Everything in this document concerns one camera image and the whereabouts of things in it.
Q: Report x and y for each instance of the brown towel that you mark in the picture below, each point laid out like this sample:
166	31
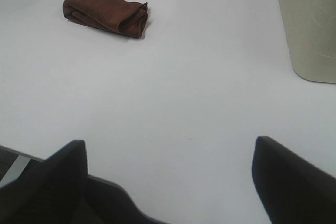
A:
116	16

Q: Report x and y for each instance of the beige plastic bin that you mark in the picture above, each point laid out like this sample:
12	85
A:
310	33

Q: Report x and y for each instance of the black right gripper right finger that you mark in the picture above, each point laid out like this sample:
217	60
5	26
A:
291	189

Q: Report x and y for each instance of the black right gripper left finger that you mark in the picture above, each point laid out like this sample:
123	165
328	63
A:
59	189

